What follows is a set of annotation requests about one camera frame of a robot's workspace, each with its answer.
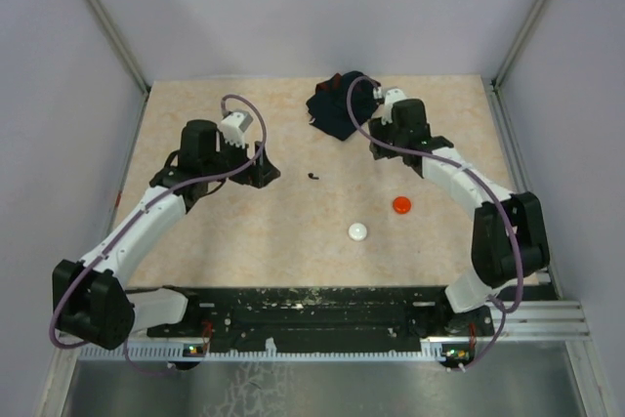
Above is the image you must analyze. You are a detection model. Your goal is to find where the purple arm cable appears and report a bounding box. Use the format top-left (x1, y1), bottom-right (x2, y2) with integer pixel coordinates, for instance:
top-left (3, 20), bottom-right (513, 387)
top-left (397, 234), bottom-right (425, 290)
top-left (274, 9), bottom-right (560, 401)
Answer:
top-left (345, 75), bottom-right (526, 372)
top-left (47, 94), bottom-right (269, 378)

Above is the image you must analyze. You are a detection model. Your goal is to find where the aluminium corner post right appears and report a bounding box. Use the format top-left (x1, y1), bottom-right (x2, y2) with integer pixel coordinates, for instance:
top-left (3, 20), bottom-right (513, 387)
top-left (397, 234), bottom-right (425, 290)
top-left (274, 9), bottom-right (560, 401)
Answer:
top-left (490, 0), bottom-right (551, 93)

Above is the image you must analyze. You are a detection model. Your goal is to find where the dark navy folded cloth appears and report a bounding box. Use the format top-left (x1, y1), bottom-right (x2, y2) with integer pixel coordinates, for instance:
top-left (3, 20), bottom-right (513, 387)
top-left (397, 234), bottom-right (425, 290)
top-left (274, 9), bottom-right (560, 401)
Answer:
top-left (306, 71), bottom-right (380, 142)

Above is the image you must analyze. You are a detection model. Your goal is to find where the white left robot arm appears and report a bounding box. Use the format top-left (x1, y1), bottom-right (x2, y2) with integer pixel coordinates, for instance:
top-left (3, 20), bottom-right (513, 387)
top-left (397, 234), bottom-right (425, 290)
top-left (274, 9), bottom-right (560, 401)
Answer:
top-left (50, 110), bottom-right (280, 350)

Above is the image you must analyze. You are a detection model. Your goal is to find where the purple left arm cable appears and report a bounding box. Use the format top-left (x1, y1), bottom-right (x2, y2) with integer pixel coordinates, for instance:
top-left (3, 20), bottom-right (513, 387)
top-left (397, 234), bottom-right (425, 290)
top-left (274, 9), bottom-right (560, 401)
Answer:
top-left (47, 94), bottom-right (269, 378)

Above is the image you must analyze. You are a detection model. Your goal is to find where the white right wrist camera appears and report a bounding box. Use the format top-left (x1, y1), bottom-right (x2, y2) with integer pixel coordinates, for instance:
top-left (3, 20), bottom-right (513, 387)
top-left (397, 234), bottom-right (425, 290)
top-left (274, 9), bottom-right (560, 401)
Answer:
top-left (373, 87), bottom-right (407, 125)

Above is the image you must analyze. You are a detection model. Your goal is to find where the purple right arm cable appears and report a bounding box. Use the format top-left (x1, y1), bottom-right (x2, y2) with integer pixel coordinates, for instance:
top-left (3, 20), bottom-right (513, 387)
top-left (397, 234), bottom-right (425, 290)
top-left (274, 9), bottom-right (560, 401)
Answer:
top-left (345, 75), bottom-right (526, 372)

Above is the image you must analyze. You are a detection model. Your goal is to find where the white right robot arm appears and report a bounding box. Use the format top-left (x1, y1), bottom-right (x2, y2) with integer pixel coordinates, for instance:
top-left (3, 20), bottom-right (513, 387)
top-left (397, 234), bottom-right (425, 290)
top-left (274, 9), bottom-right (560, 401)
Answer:
top-left (368, 88), bottom-right (550, 335)

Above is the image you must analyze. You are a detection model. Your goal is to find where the aluminium corner post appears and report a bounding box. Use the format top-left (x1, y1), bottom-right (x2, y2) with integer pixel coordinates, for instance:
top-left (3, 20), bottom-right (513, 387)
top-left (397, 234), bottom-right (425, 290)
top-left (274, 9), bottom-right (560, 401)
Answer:
top-left (53, 0), bottom-right (151, 96)
top-left (490, 0), bottom-right (551, 93)

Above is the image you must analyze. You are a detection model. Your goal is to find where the white cable duct strip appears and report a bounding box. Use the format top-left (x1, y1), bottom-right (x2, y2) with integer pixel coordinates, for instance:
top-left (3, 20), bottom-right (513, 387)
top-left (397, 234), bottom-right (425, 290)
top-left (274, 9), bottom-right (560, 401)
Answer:
top-left (77, 341), bottom-right (470, 363)

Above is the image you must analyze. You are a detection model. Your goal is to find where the aluminium corner post left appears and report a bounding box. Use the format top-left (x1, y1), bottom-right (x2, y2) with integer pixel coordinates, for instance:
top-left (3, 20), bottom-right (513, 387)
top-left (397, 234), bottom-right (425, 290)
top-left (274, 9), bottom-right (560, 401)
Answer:
top-left (53, 0), bottom-right (151, 96)

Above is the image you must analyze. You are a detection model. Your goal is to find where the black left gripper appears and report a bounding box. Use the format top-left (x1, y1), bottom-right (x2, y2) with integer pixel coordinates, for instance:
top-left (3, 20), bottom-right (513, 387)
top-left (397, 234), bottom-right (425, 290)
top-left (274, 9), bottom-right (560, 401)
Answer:
top-left (202, 131), bottom-right (279, 188)

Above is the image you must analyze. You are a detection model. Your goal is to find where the white earbud charging case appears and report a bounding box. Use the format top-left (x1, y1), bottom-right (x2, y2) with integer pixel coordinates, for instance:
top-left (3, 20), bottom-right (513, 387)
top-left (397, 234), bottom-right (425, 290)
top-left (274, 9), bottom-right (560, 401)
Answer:
top-left (348, 223), bottom-right (368, 241)

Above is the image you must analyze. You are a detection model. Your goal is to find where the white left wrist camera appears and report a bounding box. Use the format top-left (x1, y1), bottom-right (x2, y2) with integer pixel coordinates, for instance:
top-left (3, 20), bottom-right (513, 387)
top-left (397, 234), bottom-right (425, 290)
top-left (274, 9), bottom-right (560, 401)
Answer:
top-left (218, 110), bottom-right (253, 148)

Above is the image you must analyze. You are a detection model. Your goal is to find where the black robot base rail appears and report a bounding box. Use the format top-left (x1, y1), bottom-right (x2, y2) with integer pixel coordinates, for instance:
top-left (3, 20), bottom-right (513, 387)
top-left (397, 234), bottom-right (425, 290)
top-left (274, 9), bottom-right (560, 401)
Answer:
top-left (146, 286), bottom-right (494, 354)

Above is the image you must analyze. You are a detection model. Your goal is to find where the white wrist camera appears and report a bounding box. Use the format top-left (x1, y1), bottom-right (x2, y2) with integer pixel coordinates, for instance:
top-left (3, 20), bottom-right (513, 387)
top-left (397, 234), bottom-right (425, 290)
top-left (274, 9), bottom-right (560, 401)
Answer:
top-left (373, 87), bottom-right (407, 125)
top-left (218, 110), bottom-right (253, 148)

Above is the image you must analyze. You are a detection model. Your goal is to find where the orange earbud charging case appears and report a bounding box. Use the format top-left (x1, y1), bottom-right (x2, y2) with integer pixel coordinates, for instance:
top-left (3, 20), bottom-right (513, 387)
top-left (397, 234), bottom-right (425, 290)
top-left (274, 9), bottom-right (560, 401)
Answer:
top-left (392, 196), bottom-right (412, 215)

